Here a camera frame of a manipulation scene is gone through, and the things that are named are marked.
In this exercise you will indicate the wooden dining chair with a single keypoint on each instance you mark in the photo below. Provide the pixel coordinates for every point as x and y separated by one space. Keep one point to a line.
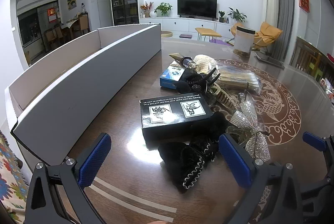
84 23

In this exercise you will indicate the long grey cardboard box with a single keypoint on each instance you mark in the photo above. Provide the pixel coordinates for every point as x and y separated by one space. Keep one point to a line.
78 90

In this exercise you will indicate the clear bag of wooden sticks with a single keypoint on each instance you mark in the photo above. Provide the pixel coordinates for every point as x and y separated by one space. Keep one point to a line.
234 79

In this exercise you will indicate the black furry hair clip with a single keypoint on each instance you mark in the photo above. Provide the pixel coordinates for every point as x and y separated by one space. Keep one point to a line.
177 158

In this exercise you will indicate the yellow stool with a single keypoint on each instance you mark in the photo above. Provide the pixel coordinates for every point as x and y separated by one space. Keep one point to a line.
207 31

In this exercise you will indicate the vase of red flowers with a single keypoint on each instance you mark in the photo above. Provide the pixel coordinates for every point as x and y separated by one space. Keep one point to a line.
146 8

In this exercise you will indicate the grey curtain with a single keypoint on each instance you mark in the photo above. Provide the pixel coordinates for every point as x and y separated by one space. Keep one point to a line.
283 12

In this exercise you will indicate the black box with white labels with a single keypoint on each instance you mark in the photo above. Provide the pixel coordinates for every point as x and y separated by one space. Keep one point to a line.
167 124

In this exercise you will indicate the yellow lounge chair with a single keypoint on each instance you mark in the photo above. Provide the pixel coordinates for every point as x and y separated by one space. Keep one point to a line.
268 32

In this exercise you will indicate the rhinestone bow hair clip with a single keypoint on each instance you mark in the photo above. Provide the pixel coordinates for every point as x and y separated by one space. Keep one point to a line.
250 119

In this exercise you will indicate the blue and white box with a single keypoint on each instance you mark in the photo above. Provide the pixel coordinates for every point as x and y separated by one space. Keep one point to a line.
169 79

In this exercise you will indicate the dark wooden chair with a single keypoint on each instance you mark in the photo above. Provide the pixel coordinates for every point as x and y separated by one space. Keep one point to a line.
310 56

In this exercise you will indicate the bushy green potted plant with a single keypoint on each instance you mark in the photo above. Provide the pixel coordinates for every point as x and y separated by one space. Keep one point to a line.
163 8

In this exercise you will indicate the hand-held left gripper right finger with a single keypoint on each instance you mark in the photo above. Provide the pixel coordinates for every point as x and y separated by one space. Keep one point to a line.
234 158

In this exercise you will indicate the red wall hanging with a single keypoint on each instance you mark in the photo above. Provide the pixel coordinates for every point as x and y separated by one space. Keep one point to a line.
304 2

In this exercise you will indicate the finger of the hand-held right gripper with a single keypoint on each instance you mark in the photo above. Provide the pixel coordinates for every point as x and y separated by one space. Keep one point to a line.
319 186
313 139

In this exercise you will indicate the floral cloth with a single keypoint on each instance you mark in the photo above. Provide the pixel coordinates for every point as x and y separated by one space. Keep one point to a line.
10 174

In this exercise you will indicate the brown bottle with gold cap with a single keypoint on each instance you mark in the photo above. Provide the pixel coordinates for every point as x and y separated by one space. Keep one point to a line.
186 60

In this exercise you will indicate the white television cabinet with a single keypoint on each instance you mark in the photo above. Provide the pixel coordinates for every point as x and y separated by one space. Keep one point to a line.
177 25

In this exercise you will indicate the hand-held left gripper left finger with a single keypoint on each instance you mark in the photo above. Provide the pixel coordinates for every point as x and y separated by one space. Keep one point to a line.
94 161

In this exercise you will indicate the gold pearl hair comb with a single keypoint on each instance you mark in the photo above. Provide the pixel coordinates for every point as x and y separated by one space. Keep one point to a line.
224 100

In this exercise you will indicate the broad-leaf potted plant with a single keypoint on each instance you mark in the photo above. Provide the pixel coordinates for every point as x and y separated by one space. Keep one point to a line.
237 15

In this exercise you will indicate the cream knitted pouch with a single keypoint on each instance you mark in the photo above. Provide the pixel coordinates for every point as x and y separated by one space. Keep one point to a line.
204 62

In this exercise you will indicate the small potted plant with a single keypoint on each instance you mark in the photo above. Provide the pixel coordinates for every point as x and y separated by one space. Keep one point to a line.
221 16

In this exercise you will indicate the clear glass tank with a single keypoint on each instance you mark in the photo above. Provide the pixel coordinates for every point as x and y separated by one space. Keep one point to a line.
244 41

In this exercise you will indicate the white standing air conditioner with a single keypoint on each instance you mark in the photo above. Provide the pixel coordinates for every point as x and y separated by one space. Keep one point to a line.
270 2

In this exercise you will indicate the red wall calendar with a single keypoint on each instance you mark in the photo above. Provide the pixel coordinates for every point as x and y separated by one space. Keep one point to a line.
51 15

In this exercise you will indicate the black television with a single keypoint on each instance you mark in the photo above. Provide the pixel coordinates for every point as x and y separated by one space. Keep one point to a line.
197 6

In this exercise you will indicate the black claw hair clip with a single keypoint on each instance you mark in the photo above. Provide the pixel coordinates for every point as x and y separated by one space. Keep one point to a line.
193 80

